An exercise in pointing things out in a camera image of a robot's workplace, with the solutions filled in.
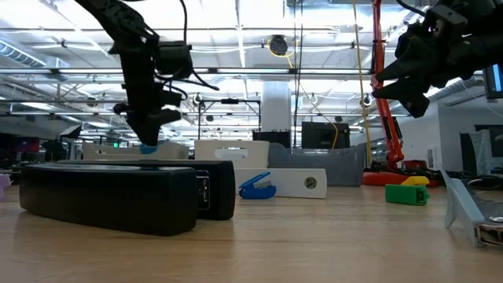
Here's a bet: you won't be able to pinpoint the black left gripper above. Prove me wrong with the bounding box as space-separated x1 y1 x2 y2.
112 39 182 147

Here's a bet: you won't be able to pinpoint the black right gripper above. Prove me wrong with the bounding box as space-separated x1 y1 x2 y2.
371 3 485 119

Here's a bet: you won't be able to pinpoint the large black stapler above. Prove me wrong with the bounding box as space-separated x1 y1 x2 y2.
19 159 237 237

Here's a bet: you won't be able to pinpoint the yellow mini stapler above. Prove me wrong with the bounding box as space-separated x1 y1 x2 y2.
400 175 431 187

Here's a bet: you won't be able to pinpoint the green mini stapler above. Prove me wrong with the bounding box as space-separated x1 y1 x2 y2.
384 183 431 207

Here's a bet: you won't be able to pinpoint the blue mini stapler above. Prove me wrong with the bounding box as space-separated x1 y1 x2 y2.
238 171 277 200

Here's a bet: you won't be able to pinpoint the grey staple remover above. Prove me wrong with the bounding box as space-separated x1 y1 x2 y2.
439 164 503 248

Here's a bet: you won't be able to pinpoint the mint green stapler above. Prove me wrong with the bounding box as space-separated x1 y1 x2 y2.
234 167 328 200

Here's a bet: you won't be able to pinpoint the lilac staple remover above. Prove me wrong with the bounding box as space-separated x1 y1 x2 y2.
0 174 12 200

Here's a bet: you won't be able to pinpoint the grey plastic bin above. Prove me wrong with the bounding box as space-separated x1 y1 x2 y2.
82 141 190 161

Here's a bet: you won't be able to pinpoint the red desk lamp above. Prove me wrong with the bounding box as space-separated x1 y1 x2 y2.
361 0 440 188

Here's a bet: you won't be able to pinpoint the computer monitor with blue screen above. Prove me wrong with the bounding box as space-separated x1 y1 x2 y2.
483 64 503 99

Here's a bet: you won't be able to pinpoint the black background monitor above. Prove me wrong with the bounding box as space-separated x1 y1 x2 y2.
251 130 292 149
301 121 351 149

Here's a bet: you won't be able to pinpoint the white plastic bin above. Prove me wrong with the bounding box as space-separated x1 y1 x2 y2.
194 140 270 170

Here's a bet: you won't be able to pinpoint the yellow hanging cable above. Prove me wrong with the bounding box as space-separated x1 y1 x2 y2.
351 0 373 166

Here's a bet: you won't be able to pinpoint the black metal gantry frame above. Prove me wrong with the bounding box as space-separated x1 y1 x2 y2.
198 98 263 141

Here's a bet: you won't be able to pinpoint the black hanging cables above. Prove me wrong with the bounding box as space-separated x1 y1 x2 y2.
292 0 304 154

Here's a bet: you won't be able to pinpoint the black ceiling cable reel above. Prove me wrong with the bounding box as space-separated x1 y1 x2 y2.
269 34 289 56

